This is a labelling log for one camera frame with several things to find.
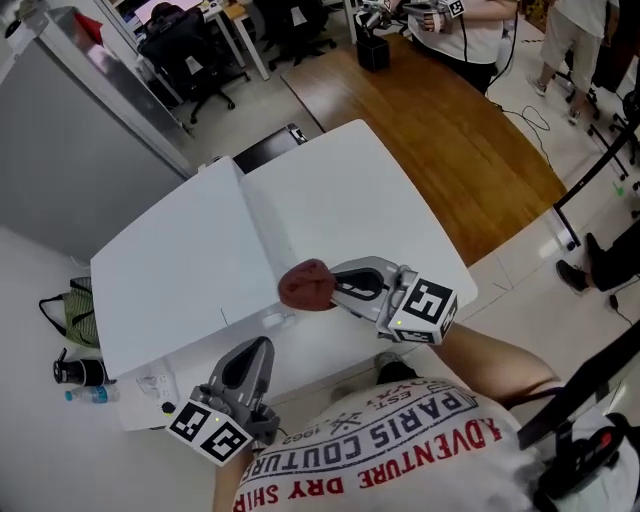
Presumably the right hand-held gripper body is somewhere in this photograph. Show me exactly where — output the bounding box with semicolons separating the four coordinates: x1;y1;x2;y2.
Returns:
374;264;459;346

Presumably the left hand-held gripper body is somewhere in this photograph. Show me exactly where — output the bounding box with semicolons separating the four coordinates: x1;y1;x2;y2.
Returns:
164;383;280;469

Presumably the dark red cloth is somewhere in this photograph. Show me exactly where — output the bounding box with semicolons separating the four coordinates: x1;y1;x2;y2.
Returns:
278;257;335;312

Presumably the white microwave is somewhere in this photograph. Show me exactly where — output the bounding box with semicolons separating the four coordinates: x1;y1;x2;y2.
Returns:
89;155;296;381

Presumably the person's left forearm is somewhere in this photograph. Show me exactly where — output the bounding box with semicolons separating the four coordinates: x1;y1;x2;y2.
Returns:
212;447;257;512

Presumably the person's right forearm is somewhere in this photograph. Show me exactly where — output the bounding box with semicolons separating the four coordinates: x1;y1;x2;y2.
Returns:
433;323;562;407

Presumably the white power strip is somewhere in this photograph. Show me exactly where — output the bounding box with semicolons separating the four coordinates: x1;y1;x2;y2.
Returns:
134;366;179;416

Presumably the person's leg with grey shoe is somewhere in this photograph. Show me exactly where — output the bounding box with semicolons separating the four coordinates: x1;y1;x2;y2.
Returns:
373;351;422;386

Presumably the clear plastic water bottle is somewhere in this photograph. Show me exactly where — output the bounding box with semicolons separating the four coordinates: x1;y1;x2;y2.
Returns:
63;384;121;404

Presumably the black thermos bottle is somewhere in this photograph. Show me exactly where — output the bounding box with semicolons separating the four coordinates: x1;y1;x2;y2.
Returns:
52;348;109;387

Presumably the person's white printed shirt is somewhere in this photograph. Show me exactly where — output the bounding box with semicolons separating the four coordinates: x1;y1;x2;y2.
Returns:
232;372;640;512

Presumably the black appliance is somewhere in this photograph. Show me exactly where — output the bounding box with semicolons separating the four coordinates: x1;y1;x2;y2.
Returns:
232;123;309;175

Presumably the green striped bag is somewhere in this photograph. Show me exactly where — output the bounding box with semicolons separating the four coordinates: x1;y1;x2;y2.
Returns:
38;277;101;349

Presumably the small black box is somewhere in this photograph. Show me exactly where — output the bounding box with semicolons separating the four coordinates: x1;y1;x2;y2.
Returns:
355;34;391;74

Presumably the black metal stand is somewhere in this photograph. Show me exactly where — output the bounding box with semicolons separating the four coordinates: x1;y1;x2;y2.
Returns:
552;113;640;251

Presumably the black harness device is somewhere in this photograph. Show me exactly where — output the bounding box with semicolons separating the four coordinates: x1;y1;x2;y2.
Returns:
532;413;632;512

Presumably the black office chair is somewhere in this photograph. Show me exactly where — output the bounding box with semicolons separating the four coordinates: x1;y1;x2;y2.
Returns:
137;1;251;126
252;0;339;72

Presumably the white desk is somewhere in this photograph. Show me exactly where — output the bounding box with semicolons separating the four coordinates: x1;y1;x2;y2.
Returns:
201;0;274;82

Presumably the grey metal cabinet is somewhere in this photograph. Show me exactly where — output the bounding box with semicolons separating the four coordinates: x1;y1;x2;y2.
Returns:
0;7;197;261

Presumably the black floor cable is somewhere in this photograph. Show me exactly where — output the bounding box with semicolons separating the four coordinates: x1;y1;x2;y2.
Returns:
492;99;552;169

